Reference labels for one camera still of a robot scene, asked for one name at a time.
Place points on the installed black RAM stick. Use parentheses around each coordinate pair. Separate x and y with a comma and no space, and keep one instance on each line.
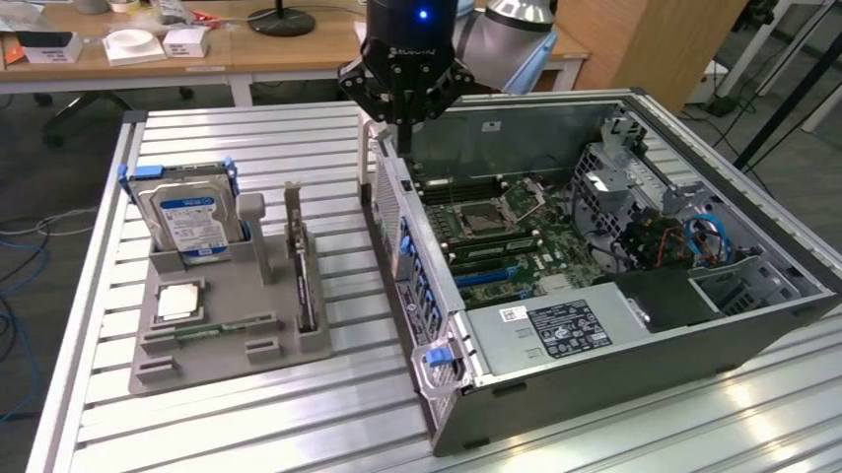
(494,250)

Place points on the blue expansion slot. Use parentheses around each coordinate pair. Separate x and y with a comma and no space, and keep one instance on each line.
(487,277)

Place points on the small white cardboard box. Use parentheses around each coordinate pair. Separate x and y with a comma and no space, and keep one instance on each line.
(186,43)

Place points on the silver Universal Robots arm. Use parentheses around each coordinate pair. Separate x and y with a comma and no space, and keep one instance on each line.
(513,44)

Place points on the grey parts rack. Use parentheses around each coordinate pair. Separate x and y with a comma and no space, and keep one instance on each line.
(243,295)

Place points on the CPU socket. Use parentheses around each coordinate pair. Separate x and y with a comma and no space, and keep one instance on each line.
(483,219)

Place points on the stack of white papers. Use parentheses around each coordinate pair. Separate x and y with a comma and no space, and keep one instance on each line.
(359,37)

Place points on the graphics card with metal bracket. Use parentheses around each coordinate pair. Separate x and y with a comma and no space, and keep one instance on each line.
(302,276)

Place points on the metal disk bay cage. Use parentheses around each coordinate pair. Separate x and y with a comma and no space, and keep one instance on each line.
(611,197)

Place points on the green RAM stick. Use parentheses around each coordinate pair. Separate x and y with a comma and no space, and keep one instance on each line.
(204,331)

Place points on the white box with black lid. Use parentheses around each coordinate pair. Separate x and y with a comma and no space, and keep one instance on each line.
(49,47)

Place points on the open black PC case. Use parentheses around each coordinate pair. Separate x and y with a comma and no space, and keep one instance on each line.
(591,374)

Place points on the green motherboard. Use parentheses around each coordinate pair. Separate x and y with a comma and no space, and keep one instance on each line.
(553,246)

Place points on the white desk frame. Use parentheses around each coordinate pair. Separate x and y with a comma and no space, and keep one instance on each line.
(743,54)

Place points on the white box with round hole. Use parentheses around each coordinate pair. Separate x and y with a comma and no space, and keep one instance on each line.
(135,49)

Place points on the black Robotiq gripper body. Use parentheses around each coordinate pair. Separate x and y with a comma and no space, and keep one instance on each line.
(407,29)

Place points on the black chair base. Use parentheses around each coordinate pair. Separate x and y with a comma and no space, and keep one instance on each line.
(72,108)

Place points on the metal socket cover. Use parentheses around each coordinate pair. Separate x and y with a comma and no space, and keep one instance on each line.
(525,197)

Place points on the black round lamp base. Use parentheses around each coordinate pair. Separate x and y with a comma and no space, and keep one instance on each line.
(282,22)

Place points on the grey power supply unit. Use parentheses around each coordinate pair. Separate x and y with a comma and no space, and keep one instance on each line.
(526,335)

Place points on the silver CPU chip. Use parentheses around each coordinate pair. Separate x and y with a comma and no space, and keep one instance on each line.
(179,300)

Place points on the hard disk in blue caddy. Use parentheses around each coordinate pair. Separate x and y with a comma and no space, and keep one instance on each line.
(187,217)

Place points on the wooden desk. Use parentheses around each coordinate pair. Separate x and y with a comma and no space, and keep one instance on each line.
(276,54)

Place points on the black slanted stand pole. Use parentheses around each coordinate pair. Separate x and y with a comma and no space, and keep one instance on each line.
(789,88)

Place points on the black floor power adapter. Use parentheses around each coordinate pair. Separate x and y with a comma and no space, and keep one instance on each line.
(723,106)

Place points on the blue case latch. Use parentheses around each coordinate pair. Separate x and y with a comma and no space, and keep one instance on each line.
(439,356)

